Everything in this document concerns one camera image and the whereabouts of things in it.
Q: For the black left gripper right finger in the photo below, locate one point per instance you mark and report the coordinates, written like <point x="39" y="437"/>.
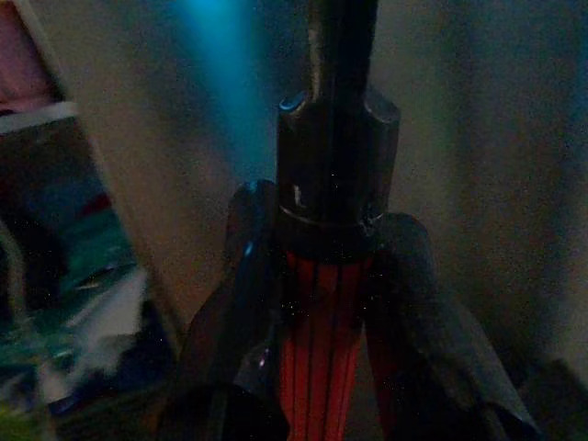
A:
<point x="413" y="321"/>

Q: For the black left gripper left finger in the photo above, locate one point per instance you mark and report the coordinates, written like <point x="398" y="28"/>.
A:
<point x="229" y="321"/>

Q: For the white shelf unit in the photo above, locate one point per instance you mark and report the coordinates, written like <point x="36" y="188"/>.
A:
<point x="59" y="206"/>

